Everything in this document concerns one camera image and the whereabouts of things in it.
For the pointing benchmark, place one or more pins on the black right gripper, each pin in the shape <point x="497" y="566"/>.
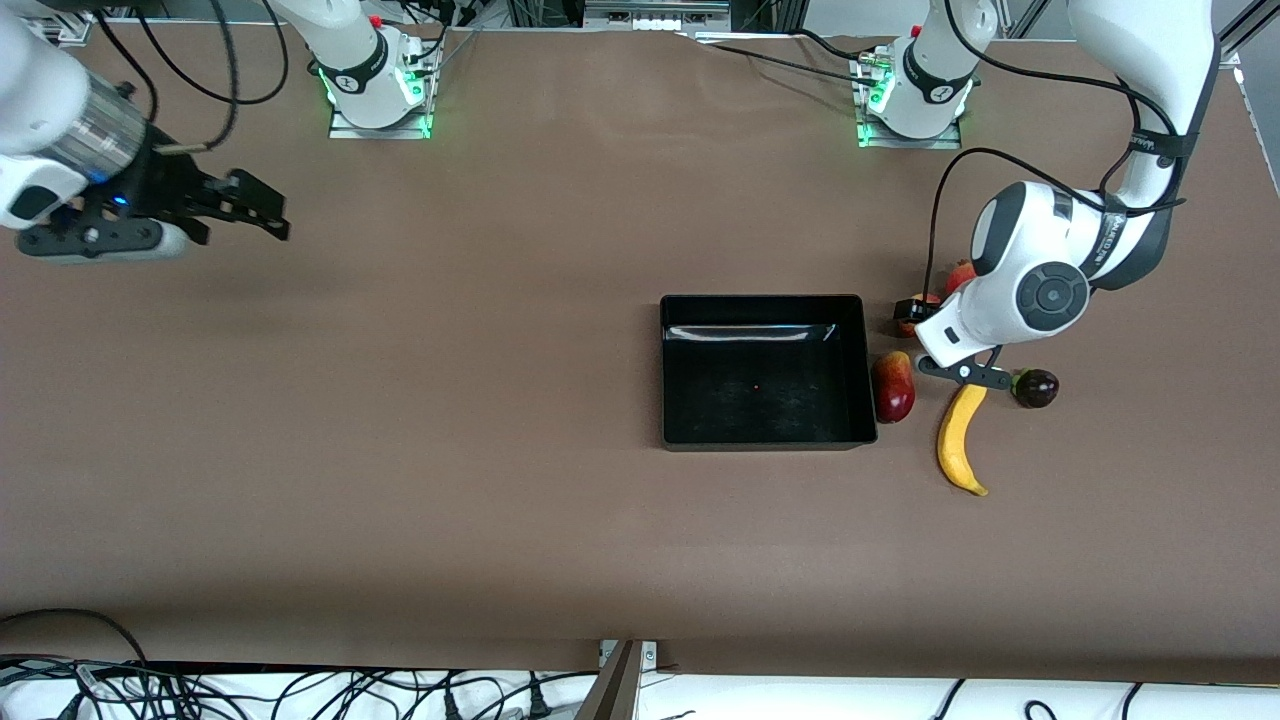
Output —
<point x="170" y="183"/>

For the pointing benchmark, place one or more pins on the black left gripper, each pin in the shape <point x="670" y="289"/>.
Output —
<point x="908" y="310"/>

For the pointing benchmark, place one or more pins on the red yellow apple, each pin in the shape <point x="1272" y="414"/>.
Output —
<point x="907" y="328"/>

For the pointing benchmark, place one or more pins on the yellow banana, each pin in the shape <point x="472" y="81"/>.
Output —
<point x="955" y="450"/>

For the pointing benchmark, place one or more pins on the black plastic box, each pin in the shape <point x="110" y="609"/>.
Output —
<point x="765" y="385"/>

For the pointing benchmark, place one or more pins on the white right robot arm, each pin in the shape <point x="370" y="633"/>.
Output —
<point x="40" y="110"/>

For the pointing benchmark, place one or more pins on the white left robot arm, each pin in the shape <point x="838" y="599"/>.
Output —
<point x="1040" y="270"/>

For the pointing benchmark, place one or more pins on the red pomegranate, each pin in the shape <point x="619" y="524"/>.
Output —
<point x="960" y="275"/>

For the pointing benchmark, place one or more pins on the red mango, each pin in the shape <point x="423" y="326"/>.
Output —
<point x="893" y="388"/>

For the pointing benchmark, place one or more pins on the dark purple eggplant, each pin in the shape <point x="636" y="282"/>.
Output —
<point x="1038" y="389"/>

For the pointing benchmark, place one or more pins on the white power strip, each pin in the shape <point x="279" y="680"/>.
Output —
<point x="655" y="15"/>

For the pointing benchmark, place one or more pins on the dark table support beam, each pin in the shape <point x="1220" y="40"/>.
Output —
<point x="612" y="690"/>

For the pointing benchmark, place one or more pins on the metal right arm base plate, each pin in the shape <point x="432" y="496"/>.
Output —
<point x="345" y="125"/>

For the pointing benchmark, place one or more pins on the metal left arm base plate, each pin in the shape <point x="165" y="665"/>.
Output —
<point x="945" y="135"/>

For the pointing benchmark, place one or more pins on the aluminium frame rail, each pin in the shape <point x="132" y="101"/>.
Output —
<point x="70" y="28"/>

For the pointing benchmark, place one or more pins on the metal table edge bracket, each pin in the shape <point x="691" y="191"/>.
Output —
<point x="650" y="655"/>

